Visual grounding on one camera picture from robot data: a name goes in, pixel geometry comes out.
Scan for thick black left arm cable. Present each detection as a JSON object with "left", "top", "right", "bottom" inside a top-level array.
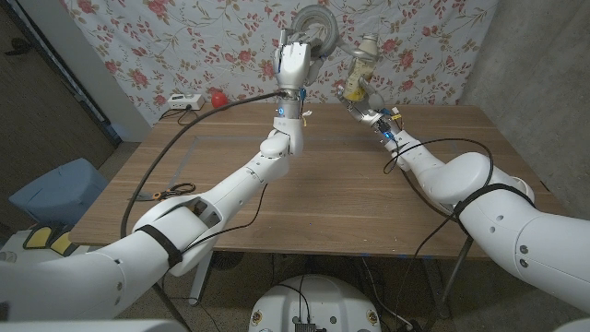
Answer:
[{"left": 119, "top": 90, "right": 288, "bottom": 240}]

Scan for black round disc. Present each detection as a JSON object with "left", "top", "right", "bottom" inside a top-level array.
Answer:
[{"left": 210, "top": 251, "right": 245, "bottom": 271}]

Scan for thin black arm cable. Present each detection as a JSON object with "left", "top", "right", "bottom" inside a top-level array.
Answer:
[
  {"left": 382, "top": 136, "right": 495, "bottom": 332},
  {"left": 159, "top": 183, "right": 269, "bottom": 332}
]

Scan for black power strip cable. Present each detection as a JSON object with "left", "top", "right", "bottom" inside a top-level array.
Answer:
[{"left": 159, "top": 108, "right": 200, "bottom": 126}]

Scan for grey table leg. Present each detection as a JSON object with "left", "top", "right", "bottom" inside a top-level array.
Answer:
[{"left": 421, "top": 257, "right": 453, "bottom": 320}]

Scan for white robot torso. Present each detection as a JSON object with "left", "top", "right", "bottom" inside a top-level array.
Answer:
[{"left": 248, "top": 274, "right": 383, "bottom": 332}]

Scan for scissors orange black handles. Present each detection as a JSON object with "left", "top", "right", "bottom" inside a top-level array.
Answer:
[{"left": 128, "top": 183, "right": 197, "bottom": 203}]

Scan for yellow black slipper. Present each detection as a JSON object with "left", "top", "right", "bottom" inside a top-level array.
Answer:
[
  {"left": 22, "top": 224, "right": 54, "bottom": 250},
  {"left": 53, "top": 231, "right": 77, "bottom": 258}
]

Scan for black door handle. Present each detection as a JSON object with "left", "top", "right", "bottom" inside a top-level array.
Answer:
[{"left": 4, "top": 38, "right": 34, "bottom": 57}]

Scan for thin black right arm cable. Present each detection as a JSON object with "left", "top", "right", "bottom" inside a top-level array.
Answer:
[{"left": 382, "top": 136, "right": 495, "bottom": 332}]

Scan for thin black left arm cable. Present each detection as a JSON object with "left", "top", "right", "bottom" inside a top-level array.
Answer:
[{"left": 159, "top": 183, "right": 269, "bottom": 332}]

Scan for grey floor cable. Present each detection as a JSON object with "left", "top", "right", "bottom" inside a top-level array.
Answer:
[{"left": 359, "top": 256, "right": 416, "bottom": 332}]

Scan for white table leg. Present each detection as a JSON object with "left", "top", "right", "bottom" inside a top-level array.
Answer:
[{"left": 188, "top": 251, "right": 216, "bottom": 308}]

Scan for white power strip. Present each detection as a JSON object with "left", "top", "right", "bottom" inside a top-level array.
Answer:
[{"left": 166, "top": 93, "right": 207, "bottom": 112}]

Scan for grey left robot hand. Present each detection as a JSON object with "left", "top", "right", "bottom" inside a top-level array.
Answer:
[{"left": 272, "top": 28, "right": 329, "bottom": 93}]

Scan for clear plastic bottle yellow label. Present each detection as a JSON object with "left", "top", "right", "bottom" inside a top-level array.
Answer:
[{"left": 343, "top": 32, "right": 383, "bottom": 102}]

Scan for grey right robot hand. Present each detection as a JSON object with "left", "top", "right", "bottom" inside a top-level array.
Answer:
[{"left": 335, "top": 77, "right": 393, "bottom": 133}]

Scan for grey duct tape roll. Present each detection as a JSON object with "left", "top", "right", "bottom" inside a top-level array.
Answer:
[{"left": 289, "top": 4, "right": 359, "bottom": 59}]

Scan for floral backdrop cloth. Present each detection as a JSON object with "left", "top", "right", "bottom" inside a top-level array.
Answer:
[{"left": 59, "top": 0, "right": 500, "bottom": 128}]

